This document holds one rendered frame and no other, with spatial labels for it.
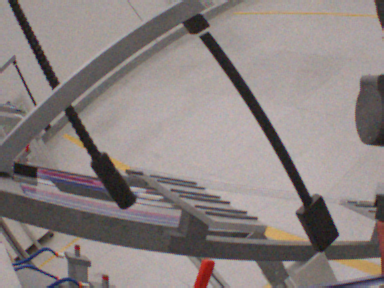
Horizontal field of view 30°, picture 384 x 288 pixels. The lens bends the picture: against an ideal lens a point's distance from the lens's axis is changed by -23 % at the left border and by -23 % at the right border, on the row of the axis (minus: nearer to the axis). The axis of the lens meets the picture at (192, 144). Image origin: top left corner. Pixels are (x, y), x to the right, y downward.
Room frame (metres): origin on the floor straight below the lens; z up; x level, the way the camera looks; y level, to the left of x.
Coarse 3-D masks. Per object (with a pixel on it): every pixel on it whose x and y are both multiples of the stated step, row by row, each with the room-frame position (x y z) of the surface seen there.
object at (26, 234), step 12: (0, 120) 4.99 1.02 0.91; (12, 120) 5.01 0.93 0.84; (36, 144) 5.72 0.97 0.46; (48, 156) 5.00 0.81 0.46; (12, 228) 4.90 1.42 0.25; (24, 228) 4.88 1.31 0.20; (36, 228) 4.94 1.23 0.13; (0, 240) 4.86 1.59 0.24; (24, 240) 4.90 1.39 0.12; (36, 240) 4.89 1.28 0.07; (12, 252) 4.86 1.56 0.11
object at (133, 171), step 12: (132, 168) 1.20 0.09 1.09; (168, 180) 1.21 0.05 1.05; (180, 180) 1.21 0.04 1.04; (192, 180) 1.21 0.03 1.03; (204, 180) 1.22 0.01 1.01; (240, 192) 1.22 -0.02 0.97; (252, 192) 1.22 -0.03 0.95; (264, 192) 1.22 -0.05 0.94; (276, 192) 1.23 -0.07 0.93; (288, 192) 1.23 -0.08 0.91; (348, 204) 1.24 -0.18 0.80
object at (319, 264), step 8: (320, 256) 1.09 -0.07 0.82; (288, 264) 1.14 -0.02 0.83; (296, 264) 1.12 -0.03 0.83; (304, 264) 1.10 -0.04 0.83; (312, 264) 1.09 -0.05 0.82; (320, 264) 1.09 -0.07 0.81; (328, 264) 1.09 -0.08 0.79; (288, 272) 1.13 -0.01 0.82; (296, 272) 1.09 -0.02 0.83; (304, 272) 1.09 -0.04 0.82; (312, 272) 1.09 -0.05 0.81; (320, 272) 1.09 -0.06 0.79; (328, 272) 1.09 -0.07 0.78; (296, 280) 1.11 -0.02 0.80; (304, 280) 1.09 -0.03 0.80; (312, 280) 1.09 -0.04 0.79; (320, 280) 1.09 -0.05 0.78; (328, 280) 1.09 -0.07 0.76; (336, 280) 1.09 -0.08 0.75
